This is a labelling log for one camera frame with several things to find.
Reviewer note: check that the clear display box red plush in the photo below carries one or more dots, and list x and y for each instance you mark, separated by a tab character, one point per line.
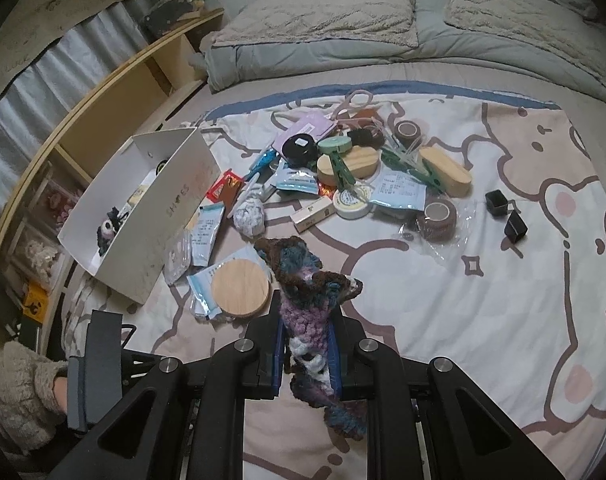
58	205

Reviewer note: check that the clear display box white plush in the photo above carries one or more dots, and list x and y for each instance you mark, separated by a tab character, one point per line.
35	255

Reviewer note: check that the grey curtain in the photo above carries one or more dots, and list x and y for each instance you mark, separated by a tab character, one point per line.
83	50

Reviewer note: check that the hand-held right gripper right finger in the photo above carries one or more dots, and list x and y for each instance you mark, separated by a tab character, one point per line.
337	380

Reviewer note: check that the teal clip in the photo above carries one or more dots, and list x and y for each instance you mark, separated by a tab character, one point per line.
264	159

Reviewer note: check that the white crochet ball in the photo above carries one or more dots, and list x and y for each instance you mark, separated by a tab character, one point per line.
249	216

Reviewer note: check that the black round jar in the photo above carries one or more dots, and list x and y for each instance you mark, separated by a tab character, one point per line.
299	150

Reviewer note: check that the yellow sign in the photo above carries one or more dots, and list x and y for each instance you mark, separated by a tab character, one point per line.
37	305

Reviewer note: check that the wooden shelf unit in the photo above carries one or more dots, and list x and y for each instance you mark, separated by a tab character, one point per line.
113	105

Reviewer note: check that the brown washi tape roll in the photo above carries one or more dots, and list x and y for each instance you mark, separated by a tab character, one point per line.
439	220
408	131

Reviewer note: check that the blue white mask packet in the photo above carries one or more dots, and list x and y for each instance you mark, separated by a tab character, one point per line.
295	180
208	235
200	295

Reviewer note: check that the multicolour crochet scrunchie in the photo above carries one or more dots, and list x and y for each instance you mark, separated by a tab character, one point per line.
305	310

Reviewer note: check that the person's left forearm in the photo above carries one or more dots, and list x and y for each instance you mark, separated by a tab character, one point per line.
18	395

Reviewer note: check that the clear plastic nail case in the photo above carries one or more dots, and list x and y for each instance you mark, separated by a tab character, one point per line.
177	260

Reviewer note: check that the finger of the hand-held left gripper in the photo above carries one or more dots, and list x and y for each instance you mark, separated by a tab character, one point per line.
135	365

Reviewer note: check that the dark crochet doll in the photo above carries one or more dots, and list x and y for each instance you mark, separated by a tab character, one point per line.
110	232

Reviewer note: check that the black bag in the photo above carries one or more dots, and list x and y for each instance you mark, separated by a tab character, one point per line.
165	20

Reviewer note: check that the white cardboard box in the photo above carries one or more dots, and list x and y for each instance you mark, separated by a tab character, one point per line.
158	220

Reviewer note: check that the printed blanket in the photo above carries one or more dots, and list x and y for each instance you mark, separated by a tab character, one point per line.
458	310

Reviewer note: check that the wooden oval box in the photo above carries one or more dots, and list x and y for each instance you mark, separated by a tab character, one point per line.
445	170
365	162

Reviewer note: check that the white tape roll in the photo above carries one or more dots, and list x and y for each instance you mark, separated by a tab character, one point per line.
353	201

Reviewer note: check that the green clothes clip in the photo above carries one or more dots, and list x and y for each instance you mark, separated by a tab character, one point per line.
430	177
342	170
400	160

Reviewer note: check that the pink scissors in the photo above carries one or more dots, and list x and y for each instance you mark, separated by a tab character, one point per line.
358	102

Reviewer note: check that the yellow green small box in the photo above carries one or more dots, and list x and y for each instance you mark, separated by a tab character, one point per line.
140	195

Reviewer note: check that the brown leather piece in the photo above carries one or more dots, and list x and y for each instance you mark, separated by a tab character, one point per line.
231	194

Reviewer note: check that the beige printed valance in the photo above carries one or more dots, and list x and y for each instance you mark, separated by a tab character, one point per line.
58	15

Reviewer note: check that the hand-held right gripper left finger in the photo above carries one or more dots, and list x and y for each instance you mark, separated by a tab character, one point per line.
279	360

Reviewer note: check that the beige textured pillow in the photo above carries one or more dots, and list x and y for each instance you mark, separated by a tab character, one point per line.
513	15
323	10

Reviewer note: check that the round wooden lid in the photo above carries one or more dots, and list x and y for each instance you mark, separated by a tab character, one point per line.
240	287

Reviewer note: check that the white printed packet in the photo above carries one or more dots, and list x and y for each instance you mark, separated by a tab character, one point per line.
398	190

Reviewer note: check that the black binder clips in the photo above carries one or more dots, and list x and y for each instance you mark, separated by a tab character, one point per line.
515	226

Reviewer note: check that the small black cup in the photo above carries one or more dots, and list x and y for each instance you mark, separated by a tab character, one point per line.
496	203

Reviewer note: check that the beige small box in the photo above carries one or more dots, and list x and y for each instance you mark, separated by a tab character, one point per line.
310	214

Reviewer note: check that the white pen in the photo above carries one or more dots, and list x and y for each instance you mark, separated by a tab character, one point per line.
245	194

